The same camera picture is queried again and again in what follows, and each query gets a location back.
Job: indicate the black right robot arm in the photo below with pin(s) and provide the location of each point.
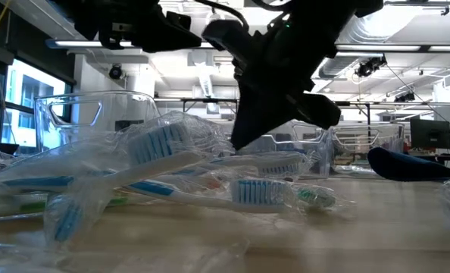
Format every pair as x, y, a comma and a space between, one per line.
323, 22

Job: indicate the large glass window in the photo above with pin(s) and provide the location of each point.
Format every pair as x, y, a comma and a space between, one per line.
32, 98

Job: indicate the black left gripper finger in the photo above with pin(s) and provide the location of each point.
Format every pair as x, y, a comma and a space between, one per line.
172, 34

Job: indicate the ceiling light strip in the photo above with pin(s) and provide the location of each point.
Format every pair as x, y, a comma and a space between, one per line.
81, 43
380, 48

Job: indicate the silver air duct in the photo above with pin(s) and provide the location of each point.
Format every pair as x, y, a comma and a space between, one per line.
361, 30

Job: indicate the clear plastic bin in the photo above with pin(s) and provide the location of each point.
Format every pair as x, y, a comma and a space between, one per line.
354, 148
316, 151
134, 110

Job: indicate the black ceiling camera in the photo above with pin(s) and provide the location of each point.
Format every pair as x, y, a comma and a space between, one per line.
369, 67
116, 72

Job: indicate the dark blue cloth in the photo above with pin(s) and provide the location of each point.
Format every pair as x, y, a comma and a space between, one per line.
407, 167

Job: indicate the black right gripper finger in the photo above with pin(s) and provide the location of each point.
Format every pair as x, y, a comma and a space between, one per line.
319, 112
225, 36

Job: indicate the black computer monitor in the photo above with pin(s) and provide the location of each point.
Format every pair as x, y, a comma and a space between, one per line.
429, 134

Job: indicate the black distant table frame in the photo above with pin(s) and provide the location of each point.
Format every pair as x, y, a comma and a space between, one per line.
194, 100

